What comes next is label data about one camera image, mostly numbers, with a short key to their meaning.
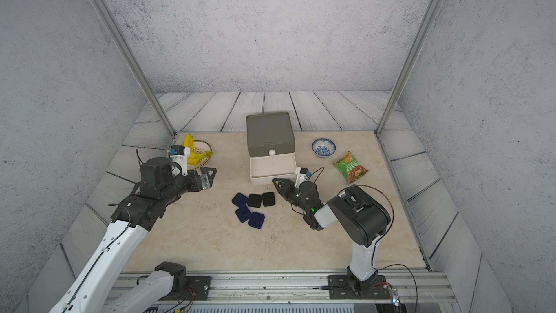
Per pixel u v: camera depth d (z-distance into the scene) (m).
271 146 0.89
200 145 1.14
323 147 1.11
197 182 0.63
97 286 0.40
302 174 0.86
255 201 0.94
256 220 0.88
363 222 0.50
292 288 0.75
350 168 0.99
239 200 0.95
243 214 0.90
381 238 0.51
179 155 0.63
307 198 0.71
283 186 0.83
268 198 0.92
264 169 0.96
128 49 0.89
